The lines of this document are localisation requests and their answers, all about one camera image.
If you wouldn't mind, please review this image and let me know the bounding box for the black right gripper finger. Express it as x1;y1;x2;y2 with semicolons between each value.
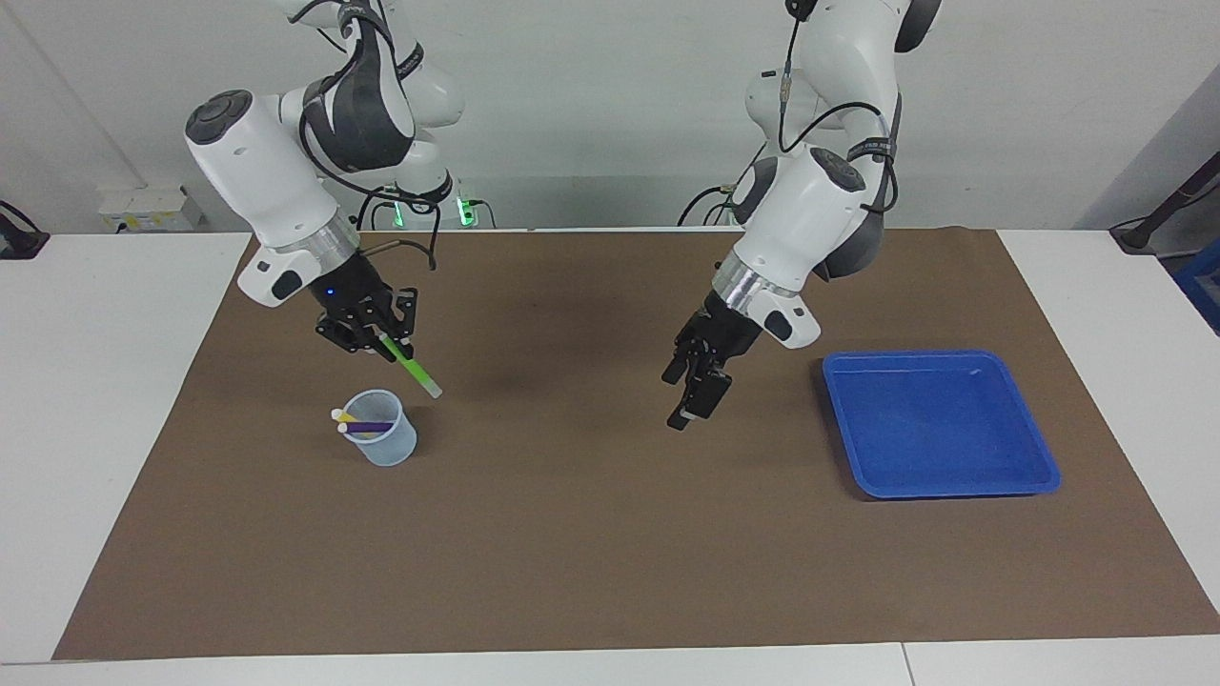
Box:
381;286;420;350
315;319;394;363

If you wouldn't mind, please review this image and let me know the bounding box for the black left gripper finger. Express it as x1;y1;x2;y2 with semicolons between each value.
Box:
661;329;708;387
666;367;734;432

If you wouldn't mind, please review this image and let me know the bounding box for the green pen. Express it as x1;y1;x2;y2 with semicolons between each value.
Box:
378;332;444;399

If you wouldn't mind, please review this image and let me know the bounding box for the translucent plastic cup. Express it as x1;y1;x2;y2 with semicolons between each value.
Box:
339;389;417;468

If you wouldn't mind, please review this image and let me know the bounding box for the brown table mat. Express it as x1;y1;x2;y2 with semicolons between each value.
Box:
52;227;1220;661

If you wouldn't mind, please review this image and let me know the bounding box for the blue plastic tray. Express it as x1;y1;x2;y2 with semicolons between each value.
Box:
822;350;1062;500

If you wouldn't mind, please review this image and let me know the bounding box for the black stand pole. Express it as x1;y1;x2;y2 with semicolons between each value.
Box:
1110;152;1220;253

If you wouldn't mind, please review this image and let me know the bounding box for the blue crate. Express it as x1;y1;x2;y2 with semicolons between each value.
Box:
1174;238;1220;334

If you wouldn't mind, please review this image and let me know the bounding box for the black right base cable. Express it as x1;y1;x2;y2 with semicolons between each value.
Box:
357;186;497;230

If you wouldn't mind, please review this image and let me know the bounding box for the black base cable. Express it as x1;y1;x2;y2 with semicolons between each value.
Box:
679;143;768;228
357;186;497;230

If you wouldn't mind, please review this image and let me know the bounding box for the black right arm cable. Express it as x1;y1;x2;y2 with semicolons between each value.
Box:
286;0;444;271

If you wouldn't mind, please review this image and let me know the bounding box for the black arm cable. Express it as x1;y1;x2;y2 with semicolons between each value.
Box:
286;0;444;271
777;10;902;215

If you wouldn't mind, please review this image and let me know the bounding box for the black left base cable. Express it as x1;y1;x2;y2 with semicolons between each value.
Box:
679;143;768;228

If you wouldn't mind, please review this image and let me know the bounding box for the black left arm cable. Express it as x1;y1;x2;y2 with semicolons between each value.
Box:
777;10;902;215

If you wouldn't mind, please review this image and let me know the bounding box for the white wall power strip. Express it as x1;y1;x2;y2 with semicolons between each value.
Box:
98;186;206;232

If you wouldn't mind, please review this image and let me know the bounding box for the black clamp mount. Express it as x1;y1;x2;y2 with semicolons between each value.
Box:
0;200;51;260

